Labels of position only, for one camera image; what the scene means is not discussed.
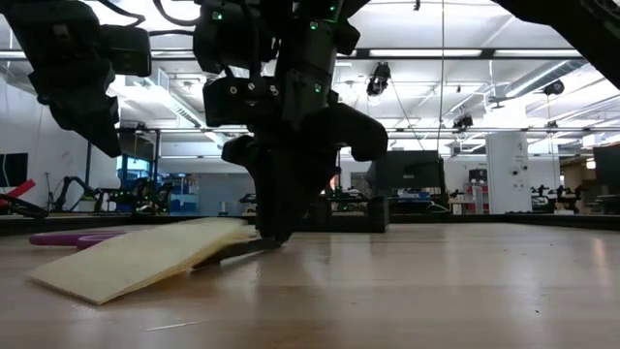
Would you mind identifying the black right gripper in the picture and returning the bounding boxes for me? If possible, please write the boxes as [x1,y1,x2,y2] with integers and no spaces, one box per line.
[221,62,389,244]

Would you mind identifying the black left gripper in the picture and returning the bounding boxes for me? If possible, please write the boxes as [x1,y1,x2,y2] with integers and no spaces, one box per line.
[4,0,123,159]

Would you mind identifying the black mesh desk organizer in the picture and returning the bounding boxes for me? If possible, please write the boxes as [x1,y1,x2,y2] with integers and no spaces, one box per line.
[309,193,390,234]

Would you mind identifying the thin black pen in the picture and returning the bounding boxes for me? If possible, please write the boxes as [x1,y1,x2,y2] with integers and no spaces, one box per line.
[190,238,283,270]

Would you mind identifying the purple scissors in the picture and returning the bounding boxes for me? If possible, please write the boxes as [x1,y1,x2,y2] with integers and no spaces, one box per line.
[28,229,130,251]

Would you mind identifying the yellow sticky note pad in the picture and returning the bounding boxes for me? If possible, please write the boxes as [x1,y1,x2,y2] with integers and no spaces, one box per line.
[25,217,254,306]

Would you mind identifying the large black monitor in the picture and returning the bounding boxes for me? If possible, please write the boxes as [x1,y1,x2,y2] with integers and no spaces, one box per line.
[367,149,446,191]

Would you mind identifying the white pillar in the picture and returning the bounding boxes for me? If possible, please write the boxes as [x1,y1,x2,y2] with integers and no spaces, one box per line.
[485,131,532,216]

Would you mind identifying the dark monitor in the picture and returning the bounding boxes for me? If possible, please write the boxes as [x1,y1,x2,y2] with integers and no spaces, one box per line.
[593,143,620,195]

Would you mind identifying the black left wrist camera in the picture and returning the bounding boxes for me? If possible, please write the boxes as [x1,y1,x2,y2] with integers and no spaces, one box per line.
[98,24,153,79]

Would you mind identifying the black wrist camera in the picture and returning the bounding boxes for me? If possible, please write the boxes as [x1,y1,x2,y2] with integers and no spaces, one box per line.
[98,24,153,79]
[202,76,281,129]

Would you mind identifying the black wall screen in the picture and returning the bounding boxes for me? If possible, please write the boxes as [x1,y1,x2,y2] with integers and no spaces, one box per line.
[0,151,30,188]

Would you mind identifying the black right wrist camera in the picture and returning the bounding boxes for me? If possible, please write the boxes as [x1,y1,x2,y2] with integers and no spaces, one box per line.
[202,76,281,129]

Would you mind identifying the black aluminium table frame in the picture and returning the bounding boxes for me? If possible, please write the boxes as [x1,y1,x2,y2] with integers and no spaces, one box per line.
[0,211,620,236]

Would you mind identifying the black overhead frame bar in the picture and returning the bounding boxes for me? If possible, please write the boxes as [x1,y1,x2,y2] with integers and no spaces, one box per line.
[333,47,582,60]

